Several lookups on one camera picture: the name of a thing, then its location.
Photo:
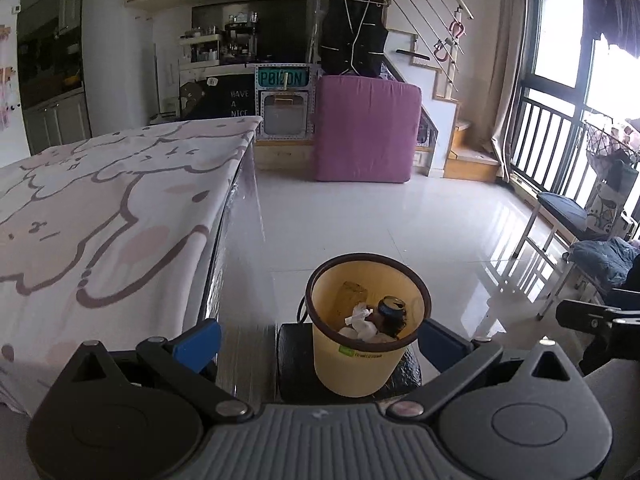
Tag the yellow trash bin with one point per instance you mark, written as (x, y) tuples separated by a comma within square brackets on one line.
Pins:
[(350, 365)]

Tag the low wooden drawer cabinet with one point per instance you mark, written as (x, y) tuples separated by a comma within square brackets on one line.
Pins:
[(285, 155)]

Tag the hanging dark clothes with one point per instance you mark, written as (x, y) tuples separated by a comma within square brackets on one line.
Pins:
[(615, 5)]

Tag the pink folded mattress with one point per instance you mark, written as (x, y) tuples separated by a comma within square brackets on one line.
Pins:
[(365, 130)]

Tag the pink hooks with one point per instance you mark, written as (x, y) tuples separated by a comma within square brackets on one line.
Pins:
[(447, 40)]

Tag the metal stair railing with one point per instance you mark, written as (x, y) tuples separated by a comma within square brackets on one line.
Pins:
[(430, 0)]

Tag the black coffee machine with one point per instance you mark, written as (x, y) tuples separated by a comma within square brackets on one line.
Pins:
[(240, 42)]

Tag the black padded stool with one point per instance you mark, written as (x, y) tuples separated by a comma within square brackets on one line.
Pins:
[(295, 360)]

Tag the beige curtain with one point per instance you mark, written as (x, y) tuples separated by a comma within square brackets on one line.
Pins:
[(507, 85)]

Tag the white chair blue cushion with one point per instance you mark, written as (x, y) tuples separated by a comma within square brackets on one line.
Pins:
[(562, 210)]

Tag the white shelf rack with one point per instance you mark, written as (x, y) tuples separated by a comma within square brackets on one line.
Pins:
[(200, 50)]

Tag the blue denim jacket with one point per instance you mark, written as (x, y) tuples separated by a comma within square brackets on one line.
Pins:
[(605, 260)]

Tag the kitchen cabinets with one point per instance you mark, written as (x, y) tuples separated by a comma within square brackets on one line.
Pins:
[(55, 120)]

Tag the printed tote bag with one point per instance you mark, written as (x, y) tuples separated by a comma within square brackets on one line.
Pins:
[(607, 200)]

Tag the white toy cabinet teal sign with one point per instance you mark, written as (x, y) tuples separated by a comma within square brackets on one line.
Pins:
[(282, 115)]

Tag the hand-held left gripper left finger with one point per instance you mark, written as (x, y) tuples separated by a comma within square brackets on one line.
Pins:
[(197, 346)]

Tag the wooden stairs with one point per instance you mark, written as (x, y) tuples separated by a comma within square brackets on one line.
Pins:
[(465, 160)]

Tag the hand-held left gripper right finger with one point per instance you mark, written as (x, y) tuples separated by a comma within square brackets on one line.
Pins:
[(442, 347)]

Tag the mesh basket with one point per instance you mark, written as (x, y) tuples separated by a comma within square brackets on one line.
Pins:
[(607, 142)]

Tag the dark round can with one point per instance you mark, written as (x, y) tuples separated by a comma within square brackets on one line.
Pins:
[(392, 312)]

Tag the black window railing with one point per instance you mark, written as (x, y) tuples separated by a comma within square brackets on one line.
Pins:
[(545, 145)]

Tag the white tissue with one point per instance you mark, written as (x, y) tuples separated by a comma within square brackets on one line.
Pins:
[(372, 336), (359, 319)]

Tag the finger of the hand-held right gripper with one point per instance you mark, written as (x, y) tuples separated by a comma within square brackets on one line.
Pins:
[(595, 316)]

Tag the black chalkboard sign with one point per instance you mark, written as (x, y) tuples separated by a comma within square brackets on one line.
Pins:
[(220, 102)]

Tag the printed cartoon blanket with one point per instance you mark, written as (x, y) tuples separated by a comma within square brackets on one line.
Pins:
[(110, 220)]

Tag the black vest white trim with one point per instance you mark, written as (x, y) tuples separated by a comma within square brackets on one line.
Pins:
[(352, 35)]

